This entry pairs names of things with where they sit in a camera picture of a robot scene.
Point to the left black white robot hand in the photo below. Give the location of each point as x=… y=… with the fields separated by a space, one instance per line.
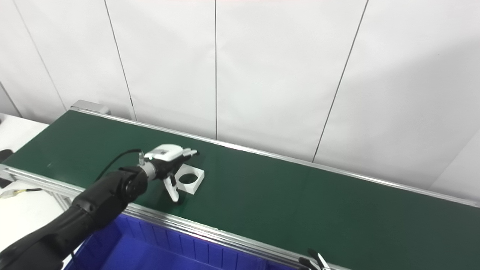
x=165 y=153

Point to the black device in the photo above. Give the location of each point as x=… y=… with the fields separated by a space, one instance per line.
x=5 y=155

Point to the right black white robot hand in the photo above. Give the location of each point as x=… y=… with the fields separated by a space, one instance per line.
x=317 y=264

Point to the white block with round hole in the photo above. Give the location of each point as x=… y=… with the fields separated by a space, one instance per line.
x=195 y=183

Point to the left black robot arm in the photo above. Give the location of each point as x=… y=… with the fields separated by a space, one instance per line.
x=90 y=206

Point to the aluminium conveyor support leg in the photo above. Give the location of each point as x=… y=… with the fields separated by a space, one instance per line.
x=64 y=200

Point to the green conveyor belt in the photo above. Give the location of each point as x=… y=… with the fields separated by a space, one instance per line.
x=187 y=225
x=300 y=195

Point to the grey conveyor motor box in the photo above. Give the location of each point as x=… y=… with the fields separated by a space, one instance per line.
x=90 y=107

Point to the blue plastic bin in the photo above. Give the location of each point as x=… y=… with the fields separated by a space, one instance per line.
x=150 y=251

